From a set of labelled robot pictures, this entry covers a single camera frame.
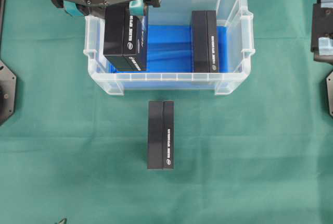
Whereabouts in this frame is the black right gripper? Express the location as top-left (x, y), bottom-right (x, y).
top-left (310, 0), bottom-right (332, 64)

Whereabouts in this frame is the black box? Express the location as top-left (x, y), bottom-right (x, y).
top-left (103, 5), bottom-right (148, 71)
top-left (147, 101), bottom-right (174, 170)
top-left (191, 10), bottom-right (220, 73)

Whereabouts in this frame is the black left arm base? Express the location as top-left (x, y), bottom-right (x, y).
top-left (0, 61), bottom-right (17, 125)

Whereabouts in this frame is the clear plastic storage case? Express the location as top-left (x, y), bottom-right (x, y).
top-left (83, 0), bottom-right (255, 95)

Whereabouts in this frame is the blue liner sheet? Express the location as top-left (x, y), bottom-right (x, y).
top-left (106, 25), bottom-right (228, 73)

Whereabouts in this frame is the green table cloth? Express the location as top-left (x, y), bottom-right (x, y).
top-left (1, 0), bottom-right (332, 223)

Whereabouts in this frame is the small dark object bottom edge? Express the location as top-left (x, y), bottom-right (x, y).
top-left (57, 218), bottom-right (67, 224)

